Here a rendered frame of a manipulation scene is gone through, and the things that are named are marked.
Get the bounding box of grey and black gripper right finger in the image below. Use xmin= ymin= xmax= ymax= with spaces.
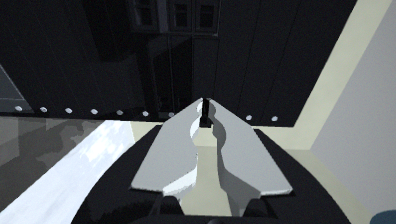
xmin=204 ymin=98 xmax=351 ymax=224

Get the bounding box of black server rack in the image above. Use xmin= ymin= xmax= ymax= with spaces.
xmin=0 ymin=0 xmax=357 ymax=127

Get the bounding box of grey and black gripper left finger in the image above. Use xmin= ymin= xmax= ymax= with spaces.
xmin=70 ymin=98 xmax=204 ymax=224

